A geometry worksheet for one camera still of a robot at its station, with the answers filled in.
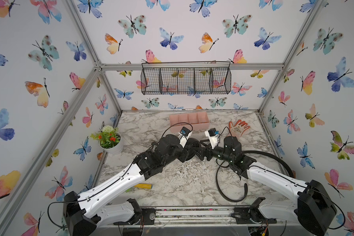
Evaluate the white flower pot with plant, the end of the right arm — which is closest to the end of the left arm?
the end of the right arm

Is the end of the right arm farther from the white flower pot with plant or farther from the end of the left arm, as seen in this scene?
the white flower pot with plant

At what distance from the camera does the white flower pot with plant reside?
86cm
